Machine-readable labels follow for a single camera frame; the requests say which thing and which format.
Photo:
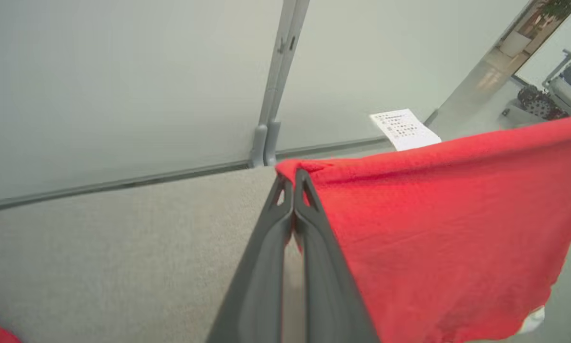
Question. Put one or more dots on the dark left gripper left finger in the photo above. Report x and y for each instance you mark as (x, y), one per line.
(261, 286)

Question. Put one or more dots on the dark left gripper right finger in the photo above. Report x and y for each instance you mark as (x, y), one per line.
(328, 295)

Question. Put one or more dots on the red white sports jersey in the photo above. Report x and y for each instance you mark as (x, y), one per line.
(433, 228)

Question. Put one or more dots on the white printed paper sheet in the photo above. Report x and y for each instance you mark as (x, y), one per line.
(404, 128)

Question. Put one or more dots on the grey wheeled machine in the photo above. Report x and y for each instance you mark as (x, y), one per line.
(543, 102)

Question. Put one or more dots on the white box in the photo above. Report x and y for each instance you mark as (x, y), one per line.
(514, 44)

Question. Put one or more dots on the green potted plant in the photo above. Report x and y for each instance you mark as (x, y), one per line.
(559, 7)

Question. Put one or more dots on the grey partition base rail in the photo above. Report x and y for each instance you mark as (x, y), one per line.
(123, 183)
(333, 146)

